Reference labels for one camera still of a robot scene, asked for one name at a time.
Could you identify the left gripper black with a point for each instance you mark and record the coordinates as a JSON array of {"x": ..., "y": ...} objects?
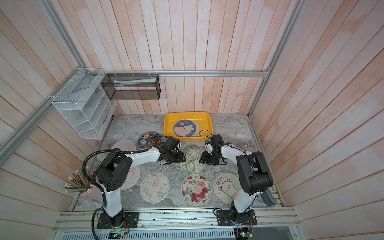
[{"x": 180, "y": 159}]

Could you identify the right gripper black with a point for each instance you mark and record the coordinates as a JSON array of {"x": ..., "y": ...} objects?
[{"x": 204, "y": 155}]

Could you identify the green flowers pattern coaster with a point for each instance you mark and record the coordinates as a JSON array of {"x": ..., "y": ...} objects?
[{"x": 192, "y": 164}]

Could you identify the alpaca cartoon coaster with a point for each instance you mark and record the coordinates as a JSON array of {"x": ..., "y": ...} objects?
[{"x": 227, "y": 187}]

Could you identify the purple bunny coaster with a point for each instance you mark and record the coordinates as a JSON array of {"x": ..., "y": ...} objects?
[{"x": 185, "y": 128}]

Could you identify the red roses floral coaster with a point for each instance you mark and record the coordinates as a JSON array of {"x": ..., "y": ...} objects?
[{"x": 196, "y": 190}]

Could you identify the yellow plastic storage box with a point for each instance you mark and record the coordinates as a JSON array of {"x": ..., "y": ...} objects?
[{"x": 202, "y": 118}]

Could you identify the cream pink drawing coaster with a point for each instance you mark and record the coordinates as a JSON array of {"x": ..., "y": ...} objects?
[{"x": 197, "y": 129}]

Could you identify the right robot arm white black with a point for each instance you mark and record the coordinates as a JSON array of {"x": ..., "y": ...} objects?
[{"x": 255, "y": 180}]

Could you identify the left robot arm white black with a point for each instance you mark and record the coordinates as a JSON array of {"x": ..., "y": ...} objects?
[{"x": 113, "y": 171}]

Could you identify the blue bears cartoon coaster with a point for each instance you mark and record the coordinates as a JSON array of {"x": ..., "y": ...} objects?
[{"x": 148, "y": 139}]

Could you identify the butterfly floral coaster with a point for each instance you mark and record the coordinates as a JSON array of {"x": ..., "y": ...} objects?
[{"x": 154, "y": 188}]

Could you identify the white pink bow coaster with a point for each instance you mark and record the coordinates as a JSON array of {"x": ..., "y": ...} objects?
[{"x": 132, "y": 178}]

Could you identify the pink kitty coaster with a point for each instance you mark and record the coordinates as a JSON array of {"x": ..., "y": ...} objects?
[{"x": 124, "y": 145}]

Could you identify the grey rectangular device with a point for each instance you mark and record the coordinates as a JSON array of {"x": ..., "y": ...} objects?
[{"x": 268, "y": 198}]

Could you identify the pink pencil cup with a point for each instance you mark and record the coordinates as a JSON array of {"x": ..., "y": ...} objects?
[{"x": 92, "y": 193}]

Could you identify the colored pencils bundle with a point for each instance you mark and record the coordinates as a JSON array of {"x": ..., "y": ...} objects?
[{"x": 77, "y": 183}]

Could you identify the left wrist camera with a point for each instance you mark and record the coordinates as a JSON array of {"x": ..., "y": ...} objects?
[{"x": 171, "y": 144}]

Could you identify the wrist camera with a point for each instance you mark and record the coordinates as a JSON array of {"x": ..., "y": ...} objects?
[
  {"x": 171, "y": 144},
  {"x": 214, "y": 143}
]

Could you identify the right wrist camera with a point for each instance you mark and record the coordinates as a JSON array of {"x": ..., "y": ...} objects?
[{"x": 214, "y": 143}]

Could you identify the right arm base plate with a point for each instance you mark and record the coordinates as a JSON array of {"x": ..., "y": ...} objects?
[{"x": 232, "y": 218}]

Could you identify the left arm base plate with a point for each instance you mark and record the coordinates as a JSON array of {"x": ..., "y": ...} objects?
[{"x": 127, "y": 220}]

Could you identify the black wire mesh basket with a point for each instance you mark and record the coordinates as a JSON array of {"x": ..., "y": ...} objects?
[{"x": 132, "y": 87}]

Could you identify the white wire mesh shelf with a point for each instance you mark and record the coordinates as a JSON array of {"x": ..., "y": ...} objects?
[{"x": 84, "y": 104}]

